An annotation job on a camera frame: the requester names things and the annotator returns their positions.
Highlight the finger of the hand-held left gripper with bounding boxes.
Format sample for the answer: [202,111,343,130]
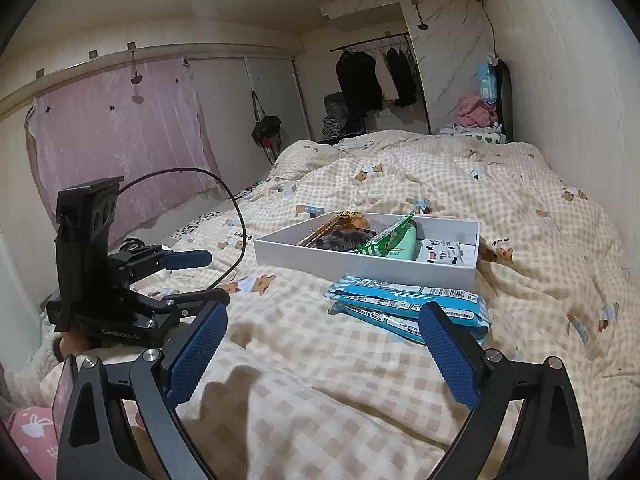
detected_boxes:
[132,287,232,328]
[107,244,211,283]

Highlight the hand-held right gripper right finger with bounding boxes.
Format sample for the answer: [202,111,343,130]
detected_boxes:
[418,302,591,480]

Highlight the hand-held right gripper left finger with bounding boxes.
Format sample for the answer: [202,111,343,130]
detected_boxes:
[56,302,230,480]

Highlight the grey white snack packet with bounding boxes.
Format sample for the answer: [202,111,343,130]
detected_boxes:
[416,238,476,265]

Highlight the white cardboard box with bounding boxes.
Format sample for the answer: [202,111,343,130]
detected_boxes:
[253,211,481,293]

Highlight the green cream tube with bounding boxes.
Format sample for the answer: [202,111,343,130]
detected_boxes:
[390,222,419,261]

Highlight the green striped packet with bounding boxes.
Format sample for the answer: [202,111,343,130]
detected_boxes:
[357,213,416,257]

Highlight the dark hair claw clip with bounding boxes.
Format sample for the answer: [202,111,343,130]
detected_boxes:
[312,230,376,253]

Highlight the orange snack bar packet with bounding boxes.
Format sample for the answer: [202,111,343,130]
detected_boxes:
[297,211,373,248]

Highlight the person's left forearm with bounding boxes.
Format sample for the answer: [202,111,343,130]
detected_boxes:
[0,332,91,411]

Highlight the spotted bed sheet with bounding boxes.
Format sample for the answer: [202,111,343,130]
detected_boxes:
[167,210,223,239]

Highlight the pink lace curtain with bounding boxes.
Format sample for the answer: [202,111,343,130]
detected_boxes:
[25,55,223,248]

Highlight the black hanging bag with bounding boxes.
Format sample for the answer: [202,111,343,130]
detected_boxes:
[251,91,283,163]

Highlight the pink rabbit print pants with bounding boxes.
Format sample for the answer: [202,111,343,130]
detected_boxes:
[5,406,63,480]

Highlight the striped garment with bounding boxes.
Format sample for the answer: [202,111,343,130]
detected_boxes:
[322,116,351,139]

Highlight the dark chair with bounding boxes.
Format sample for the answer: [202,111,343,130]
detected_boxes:
[322,92,351,141]

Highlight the folded heart print cloth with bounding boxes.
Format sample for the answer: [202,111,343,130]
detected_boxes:
[440,122,506,145]

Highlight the black hanging jacket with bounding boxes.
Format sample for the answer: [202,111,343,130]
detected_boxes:
[335,50,385,133]

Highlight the pink clothes pile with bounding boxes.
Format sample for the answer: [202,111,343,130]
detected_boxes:
[456,94,498,128]

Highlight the light blue wipes pack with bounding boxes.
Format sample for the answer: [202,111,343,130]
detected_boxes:
[475,62,498,103]

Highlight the black hanging garment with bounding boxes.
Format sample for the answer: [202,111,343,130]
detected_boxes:
[385,47,418,108]

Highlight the black clothes rack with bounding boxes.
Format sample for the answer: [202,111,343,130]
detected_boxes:
[329,31,431,133]

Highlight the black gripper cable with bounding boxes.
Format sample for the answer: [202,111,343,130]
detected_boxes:
[117,167,248,291]

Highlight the air conditioner power cord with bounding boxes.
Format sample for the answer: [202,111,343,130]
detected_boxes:
[482,2,501,61]

